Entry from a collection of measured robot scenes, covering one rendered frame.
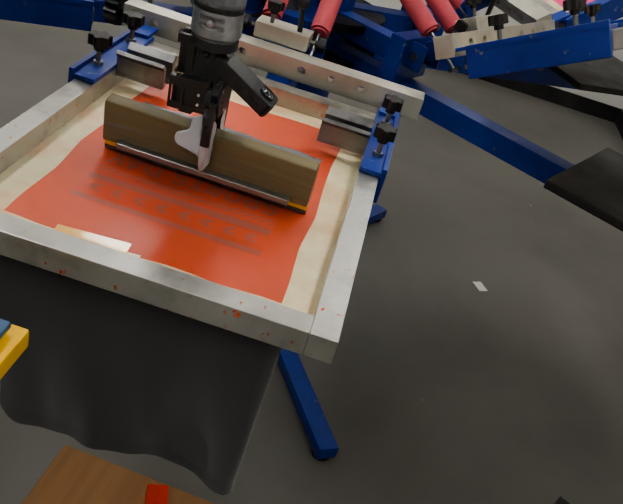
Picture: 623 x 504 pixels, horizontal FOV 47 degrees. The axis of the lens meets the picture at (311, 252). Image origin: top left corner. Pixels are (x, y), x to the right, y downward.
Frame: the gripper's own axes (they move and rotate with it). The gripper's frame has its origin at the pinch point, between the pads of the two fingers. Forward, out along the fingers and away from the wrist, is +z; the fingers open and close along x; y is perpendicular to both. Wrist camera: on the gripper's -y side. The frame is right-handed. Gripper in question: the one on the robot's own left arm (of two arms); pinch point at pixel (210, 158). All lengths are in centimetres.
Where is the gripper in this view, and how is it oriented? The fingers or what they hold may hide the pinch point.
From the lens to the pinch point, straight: 120.4
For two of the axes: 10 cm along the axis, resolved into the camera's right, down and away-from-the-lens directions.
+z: -2.2, 8.1, 5.5
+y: -9.6, -2.8, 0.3
